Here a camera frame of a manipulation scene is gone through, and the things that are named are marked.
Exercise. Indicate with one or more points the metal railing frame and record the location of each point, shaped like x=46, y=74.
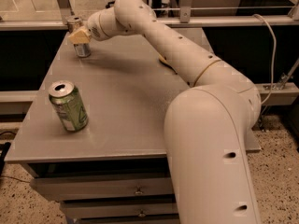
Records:
x=52, y=14

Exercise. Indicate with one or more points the middle grey drawer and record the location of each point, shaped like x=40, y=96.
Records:
x=127, y=208

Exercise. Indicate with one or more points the green soda can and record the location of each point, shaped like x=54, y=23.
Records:
x=66, y=101

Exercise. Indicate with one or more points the grey drawer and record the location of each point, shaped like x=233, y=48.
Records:
x=102, y=186
x=127, y=208
x=160, y=219

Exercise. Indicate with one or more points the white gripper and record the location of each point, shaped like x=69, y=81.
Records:
x=93, y=28

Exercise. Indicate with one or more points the top grey drawer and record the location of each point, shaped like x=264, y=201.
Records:
x=102, y=186

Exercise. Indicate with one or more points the yellow sponge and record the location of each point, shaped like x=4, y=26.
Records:
x=164, y=62

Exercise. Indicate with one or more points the grey drawer cabinet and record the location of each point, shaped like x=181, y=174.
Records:
x=126, y=92

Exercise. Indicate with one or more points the silver blue redbull can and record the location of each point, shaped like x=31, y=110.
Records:
x=82, y=49

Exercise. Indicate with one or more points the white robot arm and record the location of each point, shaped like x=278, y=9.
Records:
x=205, y=128

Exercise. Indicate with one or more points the bottom grey drawer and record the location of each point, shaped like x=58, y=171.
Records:
x=160, y=219

